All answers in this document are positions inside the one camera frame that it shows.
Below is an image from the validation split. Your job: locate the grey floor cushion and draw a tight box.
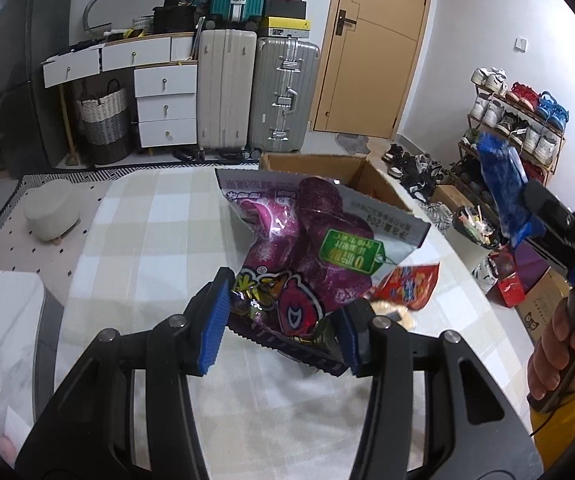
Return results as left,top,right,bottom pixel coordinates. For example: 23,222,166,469
24,179,81,242

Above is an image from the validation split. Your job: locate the white trash bin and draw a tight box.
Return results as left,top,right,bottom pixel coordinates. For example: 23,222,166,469
446,206,500,273

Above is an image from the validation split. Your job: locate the purple snack bag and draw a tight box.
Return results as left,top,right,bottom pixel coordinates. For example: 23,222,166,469
216,169,429,376

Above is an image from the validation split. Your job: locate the white suitcase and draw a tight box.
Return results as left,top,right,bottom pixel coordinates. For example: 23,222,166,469
197,29,257,151

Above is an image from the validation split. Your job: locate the silver suitcase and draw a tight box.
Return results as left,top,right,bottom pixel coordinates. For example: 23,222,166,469
248,37,320,153

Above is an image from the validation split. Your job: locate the wooden door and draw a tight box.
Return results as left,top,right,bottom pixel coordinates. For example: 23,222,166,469
311,0,432,139

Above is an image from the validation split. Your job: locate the purple gift bag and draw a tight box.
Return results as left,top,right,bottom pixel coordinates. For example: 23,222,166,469
514,240,550,292

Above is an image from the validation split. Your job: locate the white drawer desk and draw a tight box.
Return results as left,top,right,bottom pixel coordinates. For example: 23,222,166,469
42,32,197,148

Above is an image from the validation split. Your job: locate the checkered tablecloth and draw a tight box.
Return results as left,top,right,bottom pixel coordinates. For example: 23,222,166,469
54,167,539,480

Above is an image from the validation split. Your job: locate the dark refrigerator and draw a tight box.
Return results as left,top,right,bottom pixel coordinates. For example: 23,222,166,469
0,0,71,177

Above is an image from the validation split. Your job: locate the person's right hand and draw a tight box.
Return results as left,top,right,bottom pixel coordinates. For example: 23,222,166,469
527,298,575,401

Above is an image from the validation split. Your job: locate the door mat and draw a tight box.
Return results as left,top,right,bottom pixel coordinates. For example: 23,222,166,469
335,133,371,155

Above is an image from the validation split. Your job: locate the red triangular chip bag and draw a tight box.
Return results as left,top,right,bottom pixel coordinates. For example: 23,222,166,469
365,263,439,311

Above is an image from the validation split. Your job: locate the SF cardboard box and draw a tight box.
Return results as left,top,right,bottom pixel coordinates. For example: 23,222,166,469
259,153,411,212

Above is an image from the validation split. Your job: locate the shoe rack with shoes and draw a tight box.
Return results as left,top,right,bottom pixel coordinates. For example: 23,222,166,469
455,67,569,184

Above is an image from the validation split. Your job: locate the woven laundry basket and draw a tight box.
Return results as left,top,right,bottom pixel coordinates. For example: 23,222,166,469
77,78,131,166

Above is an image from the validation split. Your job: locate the blue cookie packet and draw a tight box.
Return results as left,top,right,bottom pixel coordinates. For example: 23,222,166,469
477,132,545,249

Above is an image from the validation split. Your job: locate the beige cracker packet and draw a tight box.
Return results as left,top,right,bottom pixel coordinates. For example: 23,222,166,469
370,299,415,332

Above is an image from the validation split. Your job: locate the black bag on desk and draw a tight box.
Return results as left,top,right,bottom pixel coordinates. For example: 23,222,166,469
153,0,196,35

